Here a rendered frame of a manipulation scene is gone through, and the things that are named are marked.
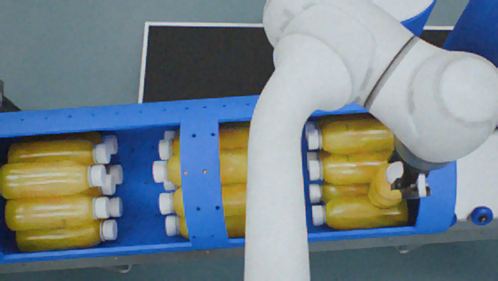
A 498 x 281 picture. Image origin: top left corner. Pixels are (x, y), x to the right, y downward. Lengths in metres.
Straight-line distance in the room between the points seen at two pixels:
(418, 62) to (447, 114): 0.08
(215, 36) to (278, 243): 1.82
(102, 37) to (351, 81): 1.98
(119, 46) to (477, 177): 1.57
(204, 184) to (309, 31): 0.47
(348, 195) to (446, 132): 0.64
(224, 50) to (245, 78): 0.13
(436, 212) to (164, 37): 1.47
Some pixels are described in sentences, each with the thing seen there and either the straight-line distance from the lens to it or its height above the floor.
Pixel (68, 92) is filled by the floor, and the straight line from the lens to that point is 2.57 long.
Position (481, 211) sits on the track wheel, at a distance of 1.39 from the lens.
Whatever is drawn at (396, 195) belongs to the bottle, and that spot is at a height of 1.21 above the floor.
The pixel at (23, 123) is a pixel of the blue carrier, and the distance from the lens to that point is 1.24.
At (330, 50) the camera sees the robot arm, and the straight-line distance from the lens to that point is 0.69.
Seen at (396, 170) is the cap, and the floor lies 1.25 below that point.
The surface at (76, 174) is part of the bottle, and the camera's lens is 1.22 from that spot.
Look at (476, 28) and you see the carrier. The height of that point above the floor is 0.82.
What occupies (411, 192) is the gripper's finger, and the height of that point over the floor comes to 1.40.
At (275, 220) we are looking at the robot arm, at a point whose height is 1.71.
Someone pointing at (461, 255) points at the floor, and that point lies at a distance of 2.38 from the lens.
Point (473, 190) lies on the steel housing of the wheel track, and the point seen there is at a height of 0.93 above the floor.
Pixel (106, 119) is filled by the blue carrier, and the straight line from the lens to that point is 1.19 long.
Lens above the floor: 2.30
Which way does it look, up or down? 75 degrees down
